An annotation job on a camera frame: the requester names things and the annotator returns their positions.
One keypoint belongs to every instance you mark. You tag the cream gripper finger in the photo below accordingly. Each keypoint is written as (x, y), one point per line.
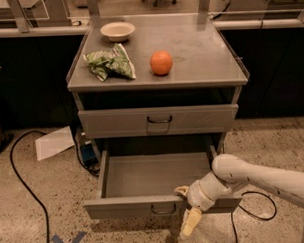
(191, 219)
(183, 190)

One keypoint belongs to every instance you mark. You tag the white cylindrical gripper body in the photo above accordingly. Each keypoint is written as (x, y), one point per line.
(196, 196)

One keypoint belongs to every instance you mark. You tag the grey drawer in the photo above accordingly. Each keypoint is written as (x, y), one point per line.
(120, 123)
(131, 186)

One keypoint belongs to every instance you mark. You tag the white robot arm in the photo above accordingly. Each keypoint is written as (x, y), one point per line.
(228, 175)

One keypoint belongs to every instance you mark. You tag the grey drawer cabinet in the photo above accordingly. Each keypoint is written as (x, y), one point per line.
(149, 80)

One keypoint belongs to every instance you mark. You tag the grey top drawer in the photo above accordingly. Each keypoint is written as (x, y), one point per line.
(120, 123)

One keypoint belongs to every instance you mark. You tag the blue power box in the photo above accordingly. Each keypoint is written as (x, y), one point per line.
(87, 154)

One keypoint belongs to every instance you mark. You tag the orange fruit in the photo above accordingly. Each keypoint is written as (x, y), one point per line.
(161, 62)

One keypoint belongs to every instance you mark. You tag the white paper sheet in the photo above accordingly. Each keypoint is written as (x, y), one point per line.
(54, 143)

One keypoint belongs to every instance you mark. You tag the green chip bag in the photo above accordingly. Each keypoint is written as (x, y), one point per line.
(116, 61)

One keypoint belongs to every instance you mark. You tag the white bowl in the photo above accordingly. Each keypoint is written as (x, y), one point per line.
(118, 31)

